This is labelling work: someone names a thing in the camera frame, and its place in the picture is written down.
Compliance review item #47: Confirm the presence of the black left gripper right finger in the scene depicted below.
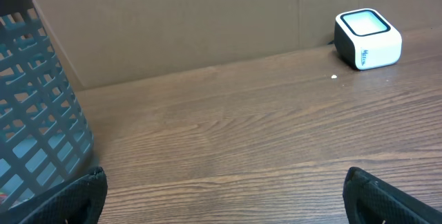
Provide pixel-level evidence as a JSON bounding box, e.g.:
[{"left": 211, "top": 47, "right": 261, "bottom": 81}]
[{"left": 343, "top": 167, "right": 441, "bottom": 224}]

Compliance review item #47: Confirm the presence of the grey plastic lattice basket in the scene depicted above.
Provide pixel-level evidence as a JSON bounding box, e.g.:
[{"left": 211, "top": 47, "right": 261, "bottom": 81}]
[{"left": 1, "top": 0, "right": 94, "bottom": 212}]

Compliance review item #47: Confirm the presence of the white barcode scanner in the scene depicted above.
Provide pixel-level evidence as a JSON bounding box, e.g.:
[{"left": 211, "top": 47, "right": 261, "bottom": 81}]
[{"left": 334, "top": 8, "right": 403, "bottom": 71}]

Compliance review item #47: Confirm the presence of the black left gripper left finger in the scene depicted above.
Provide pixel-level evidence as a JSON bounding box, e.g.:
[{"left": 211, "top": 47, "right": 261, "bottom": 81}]
[{"left": 1, "top": 167, "right": 108, "bottom": 223}]

